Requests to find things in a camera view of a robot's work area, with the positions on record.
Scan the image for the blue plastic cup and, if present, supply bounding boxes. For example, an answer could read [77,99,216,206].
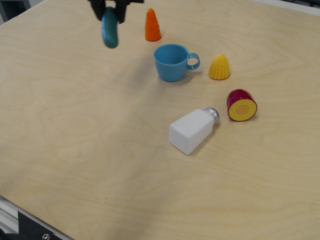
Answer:
[153,43,201,82]

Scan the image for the yellow toy corn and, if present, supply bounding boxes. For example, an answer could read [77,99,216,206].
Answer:
[208,54,230,80]

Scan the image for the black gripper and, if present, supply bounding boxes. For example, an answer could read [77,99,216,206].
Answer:
[88,0,145,24]

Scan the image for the black corner bracket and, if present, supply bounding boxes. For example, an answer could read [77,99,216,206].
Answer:
[18,210,73,240]

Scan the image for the white salt shaker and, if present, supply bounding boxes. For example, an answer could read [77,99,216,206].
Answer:
[169,107,220,155]

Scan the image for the red yellow toy fruit half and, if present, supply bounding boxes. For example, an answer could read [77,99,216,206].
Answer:
[226,89,258,122]

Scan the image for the green toy cucumber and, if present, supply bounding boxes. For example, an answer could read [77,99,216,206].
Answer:
[101,6,119,49]

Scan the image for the orange toy carrot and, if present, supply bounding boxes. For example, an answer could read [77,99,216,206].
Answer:
[144,8,162,42]

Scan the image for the aluminium table frame rail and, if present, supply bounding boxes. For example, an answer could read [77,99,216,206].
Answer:
[0,196,19,234]

